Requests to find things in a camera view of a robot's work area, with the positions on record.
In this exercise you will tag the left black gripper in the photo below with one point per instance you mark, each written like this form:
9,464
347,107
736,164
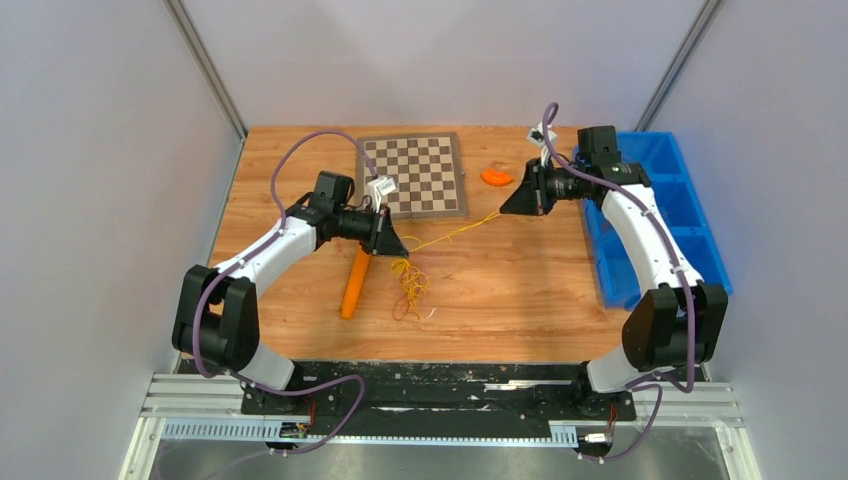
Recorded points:
389,243

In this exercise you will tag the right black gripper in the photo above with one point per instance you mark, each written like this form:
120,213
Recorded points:
529,200

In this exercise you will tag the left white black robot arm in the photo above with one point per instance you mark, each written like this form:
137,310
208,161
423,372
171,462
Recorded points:
217,318

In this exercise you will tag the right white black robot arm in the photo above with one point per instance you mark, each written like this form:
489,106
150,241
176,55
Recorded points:
678,319

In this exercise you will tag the orange carrot toy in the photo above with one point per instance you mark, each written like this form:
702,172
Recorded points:
355,284

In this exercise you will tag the orange curved plastic piece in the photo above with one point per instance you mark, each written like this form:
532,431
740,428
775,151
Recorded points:
496,178

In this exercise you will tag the wooden chessboard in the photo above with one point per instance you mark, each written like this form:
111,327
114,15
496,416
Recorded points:
428,172

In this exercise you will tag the blue three-compartment bin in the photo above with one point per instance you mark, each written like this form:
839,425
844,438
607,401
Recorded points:
676,197

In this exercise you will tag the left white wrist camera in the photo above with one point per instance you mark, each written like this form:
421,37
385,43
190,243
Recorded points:
377,191

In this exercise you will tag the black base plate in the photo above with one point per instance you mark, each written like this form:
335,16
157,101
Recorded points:
452,400

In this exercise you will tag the aluminium frame rail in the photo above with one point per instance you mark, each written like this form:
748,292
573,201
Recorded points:
192,427

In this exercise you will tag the right corner aluminium post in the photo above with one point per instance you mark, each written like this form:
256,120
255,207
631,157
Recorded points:
696,32

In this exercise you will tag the corner aluminium post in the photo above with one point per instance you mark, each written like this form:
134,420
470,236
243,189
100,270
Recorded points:
696,32
191,35

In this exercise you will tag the left corner aluminium post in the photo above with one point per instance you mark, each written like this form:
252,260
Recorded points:
191,35

